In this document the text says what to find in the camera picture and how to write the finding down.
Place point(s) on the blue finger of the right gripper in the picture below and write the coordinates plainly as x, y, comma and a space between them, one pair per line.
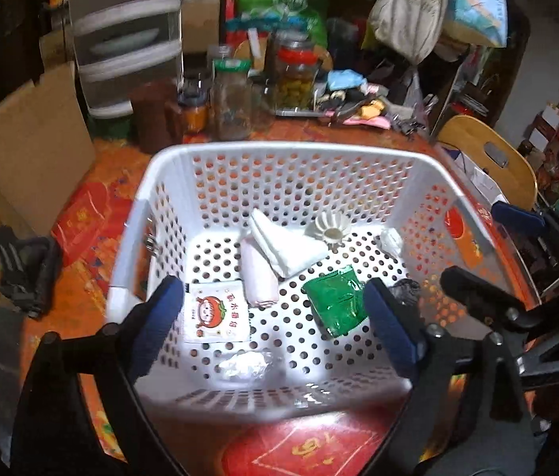
486, 302
517, 220

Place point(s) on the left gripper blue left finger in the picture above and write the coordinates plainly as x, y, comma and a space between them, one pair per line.
159, 313

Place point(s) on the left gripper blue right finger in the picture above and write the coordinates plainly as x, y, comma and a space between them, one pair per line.
397, 326

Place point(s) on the dark grey sock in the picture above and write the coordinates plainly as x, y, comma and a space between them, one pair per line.
407, 291

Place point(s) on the tomato cartoon wipes packet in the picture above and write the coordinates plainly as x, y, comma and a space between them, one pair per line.
215, 312

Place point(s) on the green foil packet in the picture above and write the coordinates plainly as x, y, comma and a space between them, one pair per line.
337, 299

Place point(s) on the white pink towel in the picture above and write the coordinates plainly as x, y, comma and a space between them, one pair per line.
259, 281

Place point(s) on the white ribbed round ornament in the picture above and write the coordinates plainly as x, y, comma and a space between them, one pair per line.
330, 227

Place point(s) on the small white ball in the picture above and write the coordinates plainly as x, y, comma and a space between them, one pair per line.
391, 241

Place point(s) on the right wooden chair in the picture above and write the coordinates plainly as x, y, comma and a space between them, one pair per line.
494, 156

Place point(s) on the clear crumpled plastic wrap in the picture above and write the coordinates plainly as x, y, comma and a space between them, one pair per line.
246, 366

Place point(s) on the white perforated plastic basket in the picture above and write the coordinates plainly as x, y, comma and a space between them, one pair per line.
190, 215

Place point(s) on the black phone stand clamp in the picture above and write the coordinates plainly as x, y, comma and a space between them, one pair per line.
29, 268

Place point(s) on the brown plastic jug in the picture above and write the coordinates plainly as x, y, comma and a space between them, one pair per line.
157, 116

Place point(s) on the brown cardboard box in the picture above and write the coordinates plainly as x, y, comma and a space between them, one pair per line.
45, 150

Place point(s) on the orange small jar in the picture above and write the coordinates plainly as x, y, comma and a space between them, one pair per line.
194, 110

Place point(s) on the green lid glass jar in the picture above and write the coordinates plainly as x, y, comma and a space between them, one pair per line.
232, 99

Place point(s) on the blue illustrated paper bag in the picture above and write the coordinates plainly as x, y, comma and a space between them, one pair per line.
477, 22

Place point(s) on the beige canvas tote bag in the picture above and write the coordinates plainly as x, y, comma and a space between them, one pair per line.
409, 27

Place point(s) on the red lid pickle jar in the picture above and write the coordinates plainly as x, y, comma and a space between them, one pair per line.
295, 78

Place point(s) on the grey stacked drawer unit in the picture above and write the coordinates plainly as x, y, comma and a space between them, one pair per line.
121, 45

